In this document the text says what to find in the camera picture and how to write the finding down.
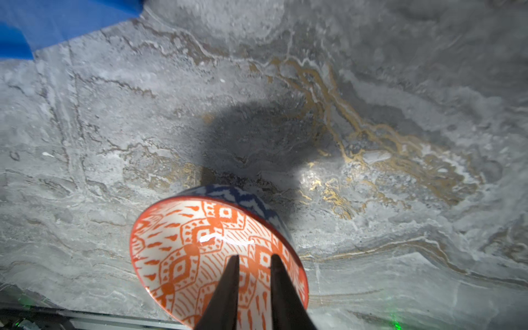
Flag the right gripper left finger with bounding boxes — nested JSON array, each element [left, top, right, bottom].
[[195, 255, 239, 330]]

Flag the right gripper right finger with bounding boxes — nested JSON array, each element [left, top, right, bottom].
[[270, 254, 316, 330]]

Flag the blue white patterned bowl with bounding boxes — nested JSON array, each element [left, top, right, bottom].
[[129, 184, 309, 329]]

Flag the blue plastic bin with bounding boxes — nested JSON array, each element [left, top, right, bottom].
[[1, 1, 144, 60]]

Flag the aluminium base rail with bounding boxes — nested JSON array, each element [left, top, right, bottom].
[[1, 283, 187, 330]]

